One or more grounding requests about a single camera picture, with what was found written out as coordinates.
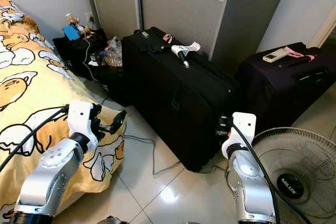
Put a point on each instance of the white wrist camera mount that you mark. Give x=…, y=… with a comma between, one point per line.
x=80, y=116
x=244, y=124

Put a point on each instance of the grey sliding door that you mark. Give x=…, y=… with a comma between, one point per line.
x=178, y=9

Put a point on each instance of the small black bag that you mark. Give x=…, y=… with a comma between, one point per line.
x=73, y=53

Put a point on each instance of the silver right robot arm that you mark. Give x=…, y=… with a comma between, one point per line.
x=247, y=182

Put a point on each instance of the red luggage tag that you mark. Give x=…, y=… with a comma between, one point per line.
x=168, y=38

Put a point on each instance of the white luggage tag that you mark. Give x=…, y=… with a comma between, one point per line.
x=181, y=51

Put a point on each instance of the yellow egg print blanket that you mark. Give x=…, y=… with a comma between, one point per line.
x=26, y=61

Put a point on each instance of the pink ribbon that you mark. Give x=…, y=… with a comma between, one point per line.
x=299, y=53

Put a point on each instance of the dark purple suitcase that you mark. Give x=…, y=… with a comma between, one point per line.
x=278, y=87

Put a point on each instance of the large black suitcase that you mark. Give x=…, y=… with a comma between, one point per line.
x=173, y=93

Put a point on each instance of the clear plastic bag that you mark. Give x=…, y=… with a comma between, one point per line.
x=113, y=53

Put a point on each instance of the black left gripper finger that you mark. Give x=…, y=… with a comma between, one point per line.
x=119, y=117
x=112, y=129

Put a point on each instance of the brown plush toy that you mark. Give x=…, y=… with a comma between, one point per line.
x=72, y=19

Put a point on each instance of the blue pouch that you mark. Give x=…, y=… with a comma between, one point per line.
x=71, y=32

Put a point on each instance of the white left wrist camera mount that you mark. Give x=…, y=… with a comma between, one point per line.
x=80, y=116

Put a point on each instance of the white remote control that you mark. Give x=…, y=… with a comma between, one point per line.
x=275, y=55

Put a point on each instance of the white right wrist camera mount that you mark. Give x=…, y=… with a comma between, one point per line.
x=244, y=124

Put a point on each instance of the white wall socket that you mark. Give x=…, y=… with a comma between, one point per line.
x=90, y=18

